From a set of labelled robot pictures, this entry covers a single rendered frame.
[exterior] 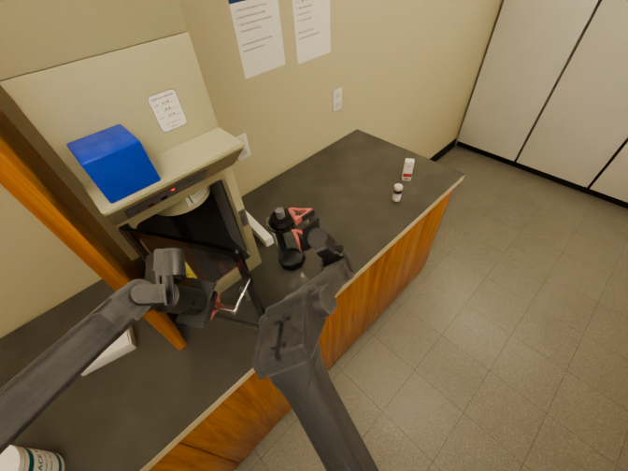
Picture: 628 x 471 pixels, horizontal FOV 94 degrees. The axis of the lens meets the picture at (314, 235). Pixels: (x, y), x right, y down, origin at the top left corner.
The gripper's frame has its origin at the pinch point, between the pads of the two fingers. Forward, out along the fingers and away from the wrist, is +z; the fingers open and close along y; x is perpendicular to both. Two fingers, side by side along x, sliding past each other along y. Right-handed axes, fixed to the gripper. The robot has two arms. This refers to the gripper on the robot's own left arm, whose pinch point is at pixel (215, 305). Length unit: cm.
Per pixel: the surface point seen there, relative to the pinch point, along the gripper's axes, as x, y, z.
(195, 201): -13.7, -25.9, -2.6
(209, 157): -0.8, -30.4, -20.1
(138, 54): -11, -42, -35
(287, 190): -11, -59, 56
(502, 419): 114, 26, 121
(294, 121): -13, -93, 47
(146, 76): -11, -40, -32
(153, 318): -17.7, 7.0, 2.4
